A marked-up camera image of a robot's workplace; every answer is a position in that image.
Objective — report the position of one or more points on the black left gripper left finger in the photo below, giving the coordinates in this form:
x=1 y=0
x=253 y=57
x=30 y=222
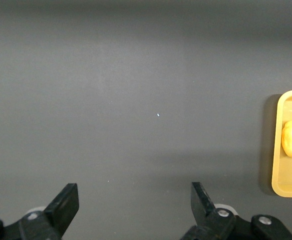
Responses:
x=61 y=207

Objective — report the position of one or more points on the orange rectangular tray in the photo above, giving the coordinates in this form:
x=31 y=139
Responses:
x=285 y=175

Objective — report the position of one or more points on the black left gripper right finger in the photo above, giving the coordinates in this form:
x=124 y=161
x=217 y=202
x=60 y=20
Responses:
x=200 y=205

